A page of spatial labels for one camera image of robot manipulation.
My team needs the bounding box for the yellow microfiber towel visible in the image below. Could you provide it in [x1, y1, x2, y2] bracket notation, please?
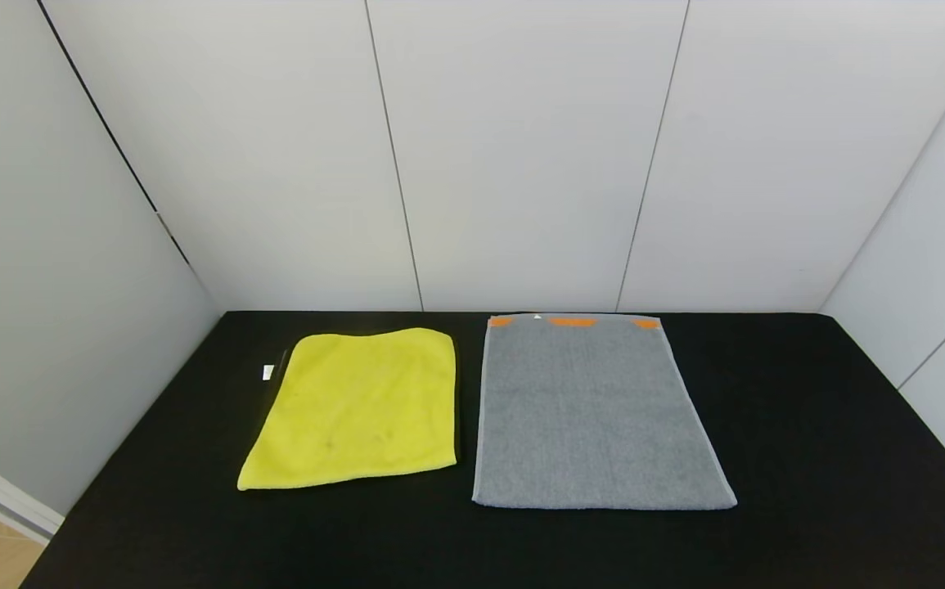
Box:
[236, 327, 461, 492]

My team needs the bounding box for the grey towel with orange marks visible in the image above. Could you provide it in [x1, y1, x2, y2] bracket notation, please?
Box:
[471, 313, 738, 510]

